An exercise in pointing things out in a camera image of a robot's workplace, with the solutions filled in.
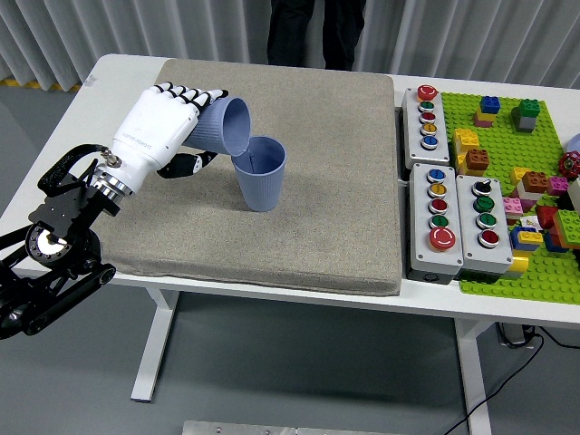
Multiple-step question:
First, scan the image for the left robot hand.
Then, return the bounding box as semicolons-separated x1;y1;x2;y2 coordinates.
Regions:
108;81;229;192

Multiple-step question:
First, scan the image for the blue ribbed plastic cup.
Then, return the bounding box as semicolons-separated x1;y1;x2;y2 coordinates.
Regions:
230;135;288;213
180;95;252;158

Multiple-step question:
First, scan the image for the yellow floor tape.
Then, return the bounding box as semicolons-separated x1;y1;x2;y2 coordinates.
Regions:
0;76;83;92

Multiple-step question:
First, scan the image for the white pleated curtain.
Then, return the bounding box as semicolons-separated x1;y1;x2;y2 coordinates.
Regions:
0;0;580;91

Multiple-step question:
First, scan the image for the grey-brown foam mat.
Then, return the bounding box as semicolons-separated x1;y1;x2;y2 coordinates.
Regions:
79;57;404;298

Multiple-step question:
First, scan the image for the person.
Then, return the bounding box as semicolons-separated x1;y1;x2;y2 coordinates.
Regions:
266;0;367;72

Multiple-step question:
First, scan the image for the white table leg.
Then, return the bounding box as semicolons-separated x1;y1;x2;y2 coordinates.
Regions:
130;287;182;403
454;319;499;435

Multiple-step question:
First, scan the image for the grey five-button control box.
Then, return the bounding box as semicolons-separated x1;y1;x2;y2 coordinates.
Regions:
401;84;450;169
408;162;465;285

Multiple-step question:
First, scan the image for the brown toy brick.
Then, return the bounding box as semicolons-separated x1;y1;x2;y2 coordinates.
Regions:
465;149;490;172

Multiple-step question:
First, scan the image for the green toy brick baseplate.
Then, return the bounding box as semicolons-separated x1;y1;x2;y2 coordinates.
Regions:
439;92;580;305

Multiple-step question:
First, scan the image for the grey toy brick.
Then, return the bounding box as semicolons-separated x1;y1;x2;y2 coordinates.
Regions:
511;107;537;134

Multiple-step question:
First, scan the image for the white toy brick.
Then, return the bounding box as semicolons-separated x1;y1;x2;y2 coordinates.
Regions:
517;183;545;203

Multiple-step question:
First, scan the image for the red-brown toy brick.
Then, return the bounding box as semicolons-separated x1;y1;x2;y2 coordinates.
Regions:
521;171;548;194

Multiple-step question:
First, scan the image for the yellow round toy brick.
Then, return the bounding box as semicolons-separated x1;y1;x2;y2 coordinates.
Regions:
503;254;530;281

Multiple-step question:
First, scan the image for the red toy brick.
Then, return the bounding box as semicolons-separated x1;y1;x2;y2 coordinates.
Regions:
536;204;559;230

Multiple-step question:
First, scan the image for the magenta toy brick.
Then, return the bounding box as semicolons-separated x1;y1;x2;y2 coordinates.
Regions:
546;175;570;197

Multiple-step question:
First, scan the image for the red valve handwheel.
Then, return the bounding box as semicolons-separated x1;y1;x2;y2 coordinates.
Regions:
557;152;580;180

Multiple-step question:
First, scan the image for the large green toy brick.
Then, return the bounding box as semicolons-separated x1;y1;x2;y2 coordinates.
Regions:
551;210;580;241

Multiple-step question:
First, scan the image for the white block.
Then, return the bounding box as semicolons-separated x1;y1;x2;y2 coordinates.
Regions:
565;179;580;214

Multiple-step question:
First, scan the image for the grey control box with switch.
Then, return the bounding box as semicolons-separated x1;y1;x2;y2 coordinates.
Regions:
455;174;515;277

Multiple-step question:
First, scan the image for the black floor cable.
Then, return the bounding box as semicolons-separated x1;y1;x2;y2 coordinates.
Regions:
536;325;580;350
434;333;545;435

